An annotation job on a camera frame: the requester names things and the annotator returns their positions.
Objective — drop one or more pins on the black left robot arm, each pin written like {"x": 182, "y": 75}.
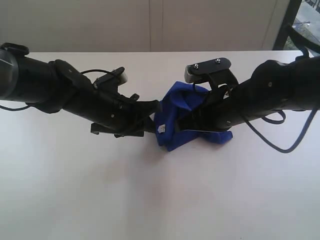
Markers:
{"x": 56, "y": 85}

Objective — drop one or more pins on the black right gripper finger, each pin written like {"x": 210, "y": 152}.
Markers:
{"x": 196, "y": 122}

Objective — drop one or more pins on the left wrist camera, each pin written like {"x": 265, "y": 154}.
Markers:
{"x": 114, "y": 78}

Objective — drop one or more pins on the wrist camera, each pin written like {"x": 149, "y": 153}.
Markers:
{"x": 196, "y": 73}
{"x": 114, "y": 78}

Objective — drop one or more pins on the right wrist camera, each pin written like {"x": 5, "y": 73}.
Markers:
{"x": 196, "y": 73}

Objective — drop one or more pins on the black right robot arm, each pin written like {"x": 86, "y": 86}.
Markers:
{"x": 297, "y": 84}

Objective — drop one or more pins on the black window frame post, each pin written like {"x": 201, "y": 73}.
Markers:
{"x": 288, "y": 19}

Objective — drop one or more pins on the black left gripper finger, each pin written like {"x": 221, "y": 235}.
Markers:
{"x": 149, "y": 125}
{"x": 146, "y": 108}

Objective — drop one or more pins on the blue towel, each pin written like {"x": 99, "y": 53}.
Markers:
{"x": 179, "y": 101}

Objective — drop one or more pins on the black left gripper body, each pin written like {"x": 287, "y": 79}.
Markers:
{"x": 109, "y": 111}

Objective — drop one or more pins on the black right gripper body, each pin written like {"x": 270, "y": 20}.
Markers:
{"x": 229, "y": 104}

